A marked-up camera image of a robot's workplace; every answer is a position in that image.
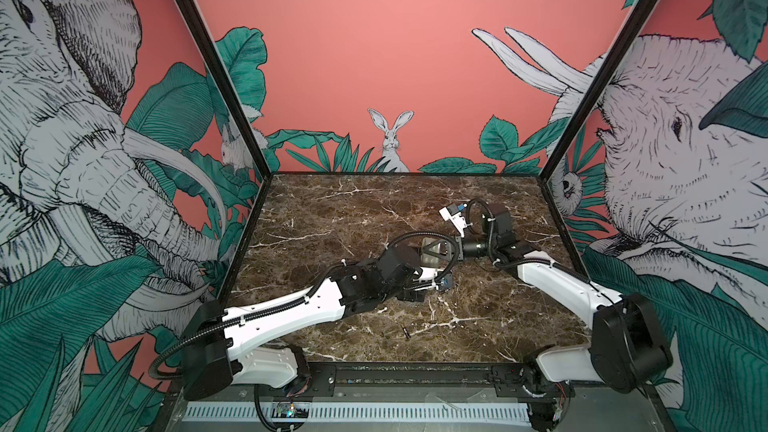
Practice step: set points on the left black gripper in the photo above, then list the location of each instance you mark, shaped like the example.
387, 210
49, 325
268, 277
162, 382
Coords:
410, 248

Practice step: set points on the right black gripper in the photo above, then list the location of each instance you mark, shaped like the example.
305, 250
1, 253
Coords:
464, 248

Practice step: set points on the white AC remote control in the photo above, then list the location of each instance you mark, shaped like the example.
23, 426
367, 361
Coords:
435, 253

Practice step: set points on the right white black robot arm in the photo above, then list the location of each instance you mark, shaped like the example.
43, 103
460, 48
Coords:
626, 346

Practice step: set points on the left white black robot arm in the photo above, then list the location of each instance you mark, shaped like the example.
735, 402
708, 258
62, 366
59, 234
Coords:
225, 346

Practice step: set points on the small circuit board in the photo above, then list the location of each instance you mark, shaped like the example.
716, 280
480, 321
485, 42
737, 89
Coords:
290, 411

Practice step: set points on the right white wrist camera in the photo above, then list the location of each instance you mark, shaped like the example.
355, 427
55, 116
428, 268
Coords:
456, 215

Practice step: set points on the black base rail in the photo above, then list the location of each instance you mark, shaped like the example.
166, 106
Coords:
323, 379

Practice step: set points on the white slotted cable duct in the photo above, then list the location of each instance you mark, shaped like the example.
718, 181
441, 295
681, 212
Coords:
515, 414

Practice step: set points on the right black frame post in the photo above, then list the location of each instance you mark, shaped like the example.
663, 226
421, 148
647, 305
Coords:
633, 25

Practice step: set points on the black frame post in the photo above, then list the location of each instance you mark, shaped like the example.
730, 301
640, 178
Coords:
633, 25
212, 60

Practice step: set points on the left black frame post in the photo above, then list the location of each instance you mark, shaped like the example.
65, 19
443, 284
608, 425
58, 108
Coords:
212, 60

